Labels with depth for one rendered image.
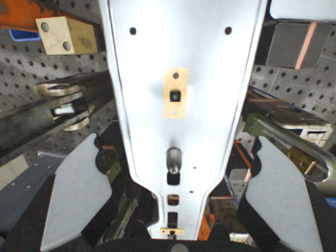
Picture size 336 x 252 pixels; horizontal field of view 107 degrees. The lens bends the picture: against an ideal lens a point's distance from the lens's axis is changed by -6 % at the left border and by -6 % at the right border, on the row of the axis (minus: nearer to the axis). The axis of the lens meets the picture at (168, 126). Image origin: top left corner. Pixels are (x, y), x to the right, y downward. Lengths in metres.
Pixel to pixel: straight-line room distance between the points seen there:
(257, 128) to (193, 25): 0.19
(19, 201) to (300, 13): 0.90
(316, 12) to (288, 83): 0.41
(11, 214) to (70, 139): 0.34
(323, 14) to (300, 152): 0.18
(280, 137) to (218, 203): 0.35
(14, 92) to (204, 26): 0.81
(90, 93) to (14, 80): 0.62
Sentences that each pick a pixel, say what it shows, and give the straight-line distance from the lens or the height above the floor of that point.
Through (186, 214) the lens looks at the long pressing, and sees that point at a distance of 0.47.
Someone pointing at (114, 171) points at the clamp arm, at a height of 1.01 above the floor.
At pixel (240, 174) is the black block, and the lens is 0.38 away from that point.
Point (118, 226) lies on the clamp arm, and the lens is 0.42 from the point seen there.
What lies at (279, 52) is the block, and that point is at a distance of 0.29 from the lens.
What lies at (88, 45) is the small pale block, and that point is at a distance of 0.21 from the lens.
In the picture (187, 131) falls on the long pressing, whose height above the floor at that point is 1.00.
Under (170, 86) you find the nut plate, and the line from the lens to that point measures 0.22.
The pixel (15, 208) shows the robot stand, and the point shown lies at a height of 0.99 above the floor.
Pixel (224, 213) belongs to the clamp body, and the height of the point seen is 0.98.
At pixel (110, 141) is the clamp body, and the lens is 0.40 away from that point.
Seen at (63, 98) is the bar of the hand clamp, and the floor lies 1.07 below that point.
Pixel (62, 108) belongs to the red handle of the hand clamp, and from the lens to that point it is 0.21.
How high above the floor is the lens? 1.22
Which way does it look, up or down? 61 degrees down
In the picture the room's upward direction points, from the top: 175 degrees counter-clockwise
